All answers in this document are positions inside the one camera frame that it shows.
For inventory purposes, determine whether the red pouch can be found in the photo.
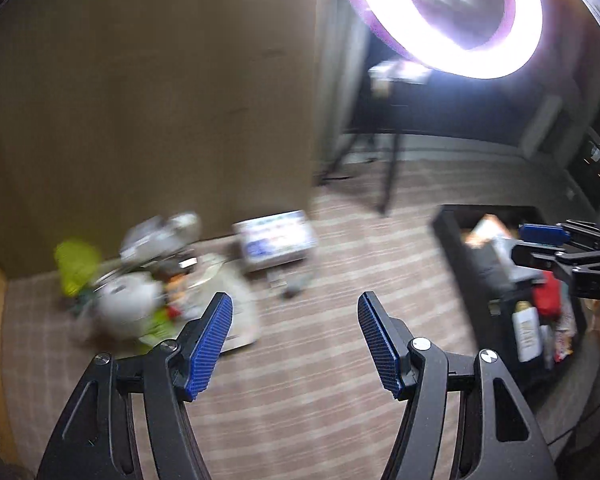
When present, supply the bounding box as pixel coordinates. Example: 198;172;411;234
532;271;562;318

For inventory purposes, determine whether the Coffee mate sachet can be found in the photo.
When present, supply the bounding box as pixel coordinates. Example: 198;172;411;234
554;299;578;363

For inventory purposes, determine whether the white electric device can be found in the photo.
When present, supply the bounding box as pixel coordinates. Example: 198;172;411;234
95;272;164;340

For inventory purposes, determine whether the white tissue pack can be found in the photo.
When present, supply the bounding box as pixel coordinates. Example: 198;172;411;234
233;210;317;272

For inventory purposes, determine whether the orange tissue pack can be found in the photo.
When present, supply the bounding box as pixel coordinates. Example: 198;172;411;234
465;214;513;248

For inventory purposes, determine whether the black storage box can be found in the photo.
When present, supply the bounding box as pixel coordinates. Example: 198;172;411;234
431;205;586;391

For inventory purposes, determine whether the white lotion bottle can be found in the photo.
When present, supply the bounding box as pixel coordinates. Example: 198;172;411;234
512;301;543;363

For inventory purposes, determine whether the green plastic wrapper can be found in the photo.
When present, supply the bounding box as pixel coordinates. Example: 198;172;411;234
137;307;180;353

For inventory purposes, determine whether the black tripod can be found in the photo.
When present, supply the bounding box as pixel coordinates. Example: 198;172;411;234
315;130;404;217

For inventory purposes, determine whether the clear plastic bag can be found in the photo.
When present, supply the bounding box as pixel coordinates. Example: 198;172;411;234
120;216;182;264

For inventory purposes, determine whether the white printed sachet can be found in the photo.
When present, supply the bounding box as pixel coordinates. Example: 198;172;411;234
183;254;261;353

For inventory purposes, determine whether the tape roll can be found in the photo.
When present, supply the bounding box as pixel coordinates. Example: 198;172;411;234
168;211;201;244

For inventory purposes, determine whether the wooden cabinet panel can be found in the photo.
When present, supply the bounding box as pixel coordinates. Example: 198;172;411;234
0;0;317;278

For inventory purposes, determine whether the ring light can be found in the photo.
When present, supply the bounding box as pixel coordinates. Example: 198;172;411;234
349;0;543;79

